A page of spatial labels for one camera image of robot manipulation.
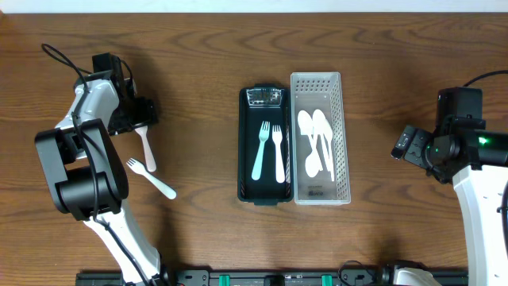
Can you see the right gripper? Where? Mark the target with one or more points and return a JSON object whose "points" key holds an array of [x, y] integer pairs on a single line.
{"points": [[413, 144]]}

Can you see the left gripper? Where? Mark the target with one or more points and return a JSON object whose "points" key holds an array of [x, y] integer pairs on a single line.
{"points": [[140, 117]]}

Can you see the white plastic spoon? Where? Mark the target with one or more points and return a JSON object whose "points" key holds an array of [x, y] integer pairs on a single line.
{"points": [[329, 137], [305, 123], [320, 121], [313, 162]]}

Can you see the clear white plastic basket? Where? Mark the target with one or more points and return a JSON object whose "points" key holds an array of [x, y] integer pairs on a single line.
{"points": [[311, 91]]}

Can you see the light blue plastic fork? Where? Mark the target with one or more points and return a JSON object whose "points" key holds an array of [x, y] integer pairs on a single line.
{"points": [[263, 136]]}

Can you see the white plastic fork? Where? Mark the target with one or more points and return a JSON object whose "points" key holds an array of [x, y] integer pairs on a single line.
{"points": [[277, 138]]}

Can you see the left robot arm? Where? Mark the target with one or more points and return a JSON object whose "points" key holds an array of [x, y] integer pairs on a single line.
{"points": [[86, 177]]}

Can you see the white fork under arm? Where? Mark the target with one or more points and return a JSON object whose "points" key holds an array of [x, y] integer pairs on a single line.
{"points": [[140, 169]]}

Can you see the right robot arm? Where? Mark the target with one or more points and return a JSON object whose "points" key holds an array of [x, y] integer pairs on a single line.
{"points": [[474, 162]]}

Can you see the dark green plastic basket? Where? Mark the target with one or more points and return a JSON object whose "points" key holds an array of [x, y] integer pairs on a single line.
{"points": [[263, 102]]}

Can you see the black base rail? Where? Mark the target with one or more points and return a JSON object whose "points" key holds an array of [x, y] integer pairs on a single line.
{"points": [[350, 273]]}

